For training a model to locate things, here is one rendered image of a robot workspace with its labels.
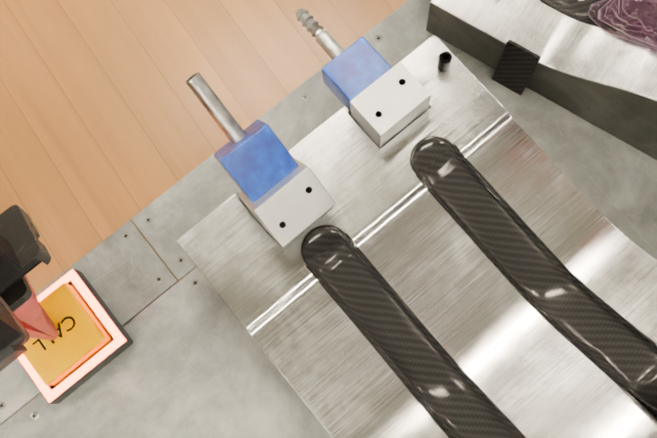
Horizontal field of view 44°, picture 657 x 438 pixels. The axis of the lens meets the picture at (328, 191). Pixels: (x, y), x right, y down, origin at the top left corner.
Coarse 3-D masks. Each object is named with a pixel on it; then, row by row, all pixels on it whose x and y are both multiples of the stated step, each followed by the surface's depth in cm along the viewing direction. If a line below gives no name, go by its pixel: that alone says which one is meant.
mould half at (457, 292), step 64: (320, 128) 63; (448, 128) 62; (512, 128) 62; (384, 192) 61; (512, 192) 61; (576, 192) 61; (192, 256) 61; (256, 256) 60; (384, 256) 60; (448, 256) 60; (576, 256) 60; (640, 256) 59; (256, 320) 59; (320, 320) 59; (448, 320) 59; (512, 320) 59; (640, 320) 56; (320, 384) 58; (384, 384) 58; (512, 384) 56; (576, 384) 55
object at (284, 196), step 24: (216, 96) 56; (216, 120) 57; (240, 144) 57; (264, 144) 57; (240, 168) 57; (264, 168) 57; (288, 168) 58; (264, 192) 58; (288, 192) 57; (312, 192) 58; (264, 216) 57; (288, 216) 57; (312, 216) 58; (288, 240) 58
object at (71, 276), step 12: (72, 276) 68; (48, 288) 68; (84, 288) 68; (96, 300) 67; (96, 312) 67; (108, 324) 67; (120, 336) 66; (108, 348) 66; (24, 360) 66; (96, 360) 66; (36, 372) 66; (84, 372) 66; (36, 384) 66; (60, 384) 66; (48, 396) 65
